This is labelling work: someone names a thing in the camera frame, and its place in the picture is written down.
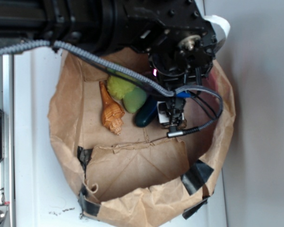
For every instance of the orange conch shell toy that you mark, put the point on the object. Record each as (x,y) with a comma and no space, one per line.
(112,112)

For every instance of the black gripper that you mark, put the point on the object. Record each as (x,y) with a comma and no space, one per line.
(173,33)

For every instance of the brown paper bag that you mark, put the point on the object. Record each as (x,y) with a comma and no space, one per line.
(139,178)

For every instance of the yellow green plush toy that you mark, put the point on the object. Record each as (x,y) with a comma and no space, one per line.
(120,87)

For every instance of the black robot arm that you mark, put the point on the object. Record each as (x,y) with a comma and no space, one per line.
(78,22)

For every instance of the dark green plastic pickle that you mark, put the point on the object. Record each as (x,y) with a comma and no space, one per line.
(146,113)

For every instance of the aluminium frame rail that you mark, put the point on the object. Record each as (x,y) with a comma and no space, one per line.
(7,182)

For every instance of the brown rock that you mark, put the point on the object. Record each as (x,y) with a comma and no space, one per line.
(183,124)

